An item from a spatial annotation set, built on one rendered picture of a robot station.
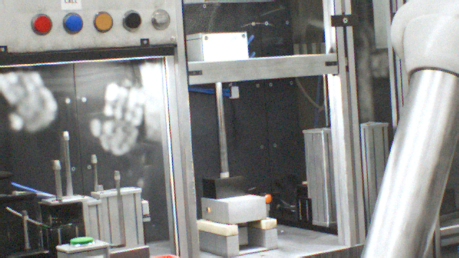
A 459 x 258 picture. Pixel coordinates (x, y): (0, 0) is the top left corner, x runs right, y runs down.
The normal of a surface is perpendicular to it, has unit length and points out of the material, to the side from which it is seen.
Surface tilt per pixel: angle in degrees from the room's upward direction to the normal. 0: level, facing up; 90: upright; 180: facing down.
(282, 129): 90
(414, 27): 67
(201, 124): 90
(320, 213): 90
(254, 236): 90
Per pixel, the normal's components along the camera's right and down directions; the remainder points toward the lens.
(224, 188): 0.49, 0.01
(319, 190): -0.86, 0.09
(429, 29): -0.65, -0.36
